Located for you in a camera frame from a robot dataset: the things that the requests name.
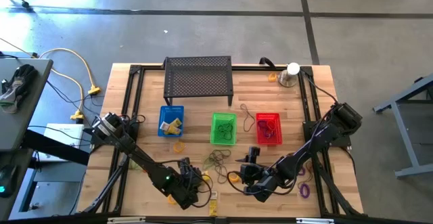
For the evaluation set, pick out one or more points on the black desk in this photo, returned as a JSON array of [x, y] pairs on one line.
[[20, 163]]

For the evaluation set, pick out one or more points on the white box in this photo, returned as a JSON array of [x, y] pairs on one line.
[[64, 131]]

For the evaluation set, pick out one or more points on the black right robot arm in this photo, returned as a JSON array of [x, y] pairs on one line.
[[318, 139]]

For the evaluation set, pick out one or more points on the purple coil wristband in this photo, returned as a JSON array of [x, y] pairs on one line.
[[300, 190], [302, 172], [267, 135]]

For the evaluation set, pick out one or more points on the grey desk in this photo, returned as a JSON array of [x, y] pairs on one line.
[[20, 129]]

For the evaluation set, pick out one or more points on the grey metal table frame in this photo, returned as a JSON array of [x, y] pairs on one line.
[[406, 139]]

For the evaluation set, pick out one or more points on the green rubber band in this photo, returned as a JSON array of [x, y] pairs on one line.
[[132, 166], [227, 134], [205, 164]]

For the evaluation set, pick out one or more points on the white light bulb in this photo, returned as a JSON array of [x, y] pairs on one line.
[[293, 68]]

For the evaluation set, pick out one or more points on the dark rubber band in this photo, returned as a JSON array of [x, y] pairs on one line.
[[244, 129], [309, 170], [217, 175], [226, 152], [221, 166], [221, 129], [211, 157]]

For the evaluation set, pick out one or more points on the red object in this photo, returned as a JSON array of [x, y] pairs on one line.
[[272, 124]]

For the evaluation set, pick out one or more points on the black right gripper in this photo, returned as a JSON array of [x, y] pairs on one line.
[[253, 178]]

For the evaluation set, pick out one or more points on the green plastic basket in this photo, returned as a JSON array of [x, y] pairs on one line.
[[213, 139]]

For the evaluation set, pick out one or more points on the blue plastic basket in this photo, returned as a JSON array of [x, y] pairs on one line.
[[180, 134]]

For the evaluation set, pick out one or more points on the black computer mouse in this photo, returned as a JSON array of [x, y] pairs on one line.
[[8, 180]]

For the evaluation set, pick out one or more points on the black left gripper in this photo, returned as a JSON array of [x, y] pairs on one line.
[[187, 186]]

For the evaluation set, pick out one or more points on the yellow staples box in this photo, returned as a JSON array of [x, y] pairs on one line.
[[205, 175], [176, 126], [165, 126], [213, 207]]

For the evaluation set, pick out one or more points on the black grey work glove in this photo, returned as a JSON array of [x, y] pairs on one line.
[[20, 82]]

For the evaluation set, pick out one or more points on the silver frame bracket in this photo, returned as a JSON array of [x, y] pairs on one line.
[[125, 220], [314, 221]]

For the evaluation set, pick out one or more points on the orange coil wristband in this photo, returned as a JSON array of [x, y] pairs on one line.
[[233, 177], [174, 147], [269, 78], [170, 201]]

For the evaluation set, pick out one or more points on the black perforated metal shelf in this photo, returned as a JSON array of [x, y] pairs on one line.
[[198, 76]]

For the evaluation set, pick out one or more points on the red plastic basket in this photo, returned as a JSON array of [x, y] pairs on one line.
[[278, 141]]

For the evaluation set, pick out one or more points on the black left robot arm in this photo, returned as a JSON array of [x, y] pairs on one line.
[[142, 159]]

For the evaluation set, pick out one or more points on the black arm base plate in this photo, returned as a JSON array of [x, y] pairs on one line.
[[308, 134]]

